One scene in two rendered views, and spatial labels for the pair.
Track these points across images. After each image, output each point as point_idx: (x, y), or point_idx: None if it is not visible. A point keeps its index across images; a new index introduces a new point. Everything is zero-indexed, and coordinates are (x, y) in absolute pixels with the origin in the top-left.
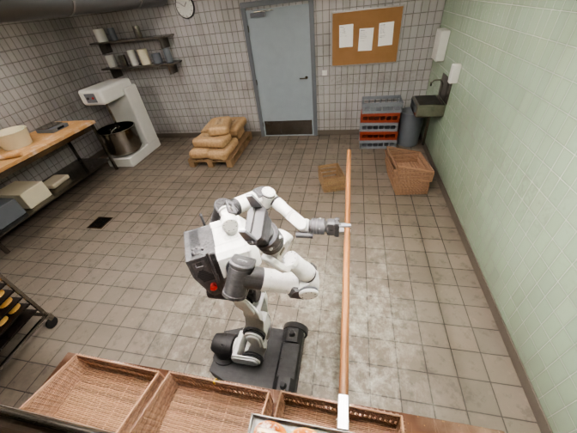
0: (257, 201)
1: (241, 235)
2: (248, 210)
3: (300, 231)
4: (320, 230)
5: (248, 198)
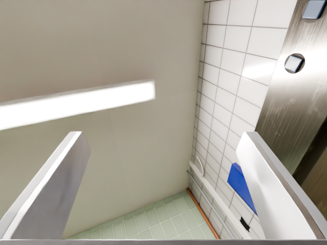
0: (76, 194)
1: (274, 158)
2: (5, 239)
3: None
4: None
5: (76, 150)
